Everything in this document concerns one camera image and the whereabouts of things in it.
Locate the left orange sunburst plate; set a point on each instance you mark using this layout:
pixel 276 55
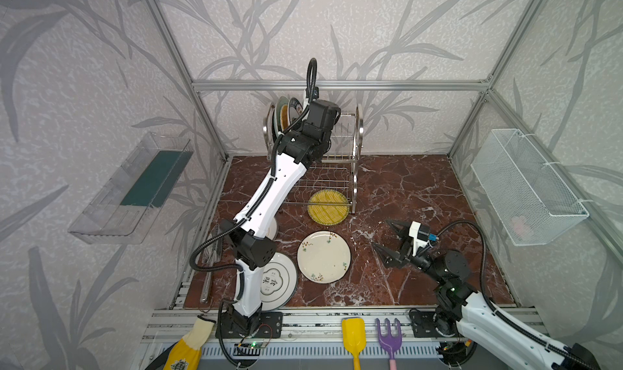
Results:
pixel 272 230

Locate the purple toy fork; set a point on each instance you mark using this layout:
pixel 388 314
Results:
pixel 391 341

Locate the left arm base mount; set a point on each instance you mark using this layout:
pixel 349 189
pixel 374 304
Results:
pixel 264 325

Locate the orange woven plate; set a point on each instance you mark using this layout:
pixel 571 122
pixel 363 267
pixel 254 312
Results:
pixel 284 119

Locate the cream floral plate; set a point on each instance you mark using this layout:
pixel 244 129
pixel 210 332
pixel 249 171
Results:
pixel 323 257

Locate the white wire mesh basket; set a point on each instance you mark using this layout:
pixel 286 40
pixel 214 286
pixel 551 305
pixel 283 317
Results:
pixel 530 198

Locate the white plate black emblem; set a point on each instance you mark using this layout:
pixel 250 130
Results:
pixel 279 282

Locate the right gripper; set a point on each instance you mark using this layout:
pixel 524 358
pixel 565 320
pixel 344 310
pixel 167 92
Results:
pixel 406 246

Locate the yellow toy shovel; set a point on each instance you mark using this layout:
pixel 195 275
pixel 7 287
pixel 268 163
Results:
pixel 354 338

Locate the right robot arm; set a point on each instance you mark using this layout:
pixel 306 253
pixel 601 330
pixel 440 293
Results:
pixel 468 311

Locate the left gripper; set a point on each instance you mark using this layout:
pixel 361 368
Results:
pixel 326 134

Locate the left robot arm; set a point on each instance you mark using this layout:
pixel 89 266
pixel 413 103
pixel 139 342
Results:
pixel 298 147

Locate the yellow green woven plate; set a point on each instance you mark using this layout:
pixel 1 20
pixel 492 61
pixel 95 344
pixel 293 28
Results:
pixel 328 207

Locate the green rim white plate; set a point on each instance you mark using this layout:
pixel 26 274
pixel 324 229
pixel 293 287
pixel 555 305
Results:
pixel 295 110

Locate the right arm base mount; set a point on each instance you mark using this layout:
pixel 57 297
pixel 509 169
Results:
pixel 431 324

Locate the steel dish rack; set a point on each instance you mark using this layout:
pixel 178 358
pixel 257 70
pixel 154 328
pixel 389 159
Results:
pixel 338 170

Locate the clear plastic wall shelf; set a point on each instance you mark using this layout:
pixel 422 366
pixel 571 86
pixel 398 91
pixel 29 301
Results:
pixel 127 206

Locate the yellow banana toy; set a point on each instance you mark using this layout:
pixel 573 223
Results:
pixel 186 353

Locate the light green flower plate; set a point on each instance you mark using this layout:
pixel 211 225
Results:
pixel 281 106

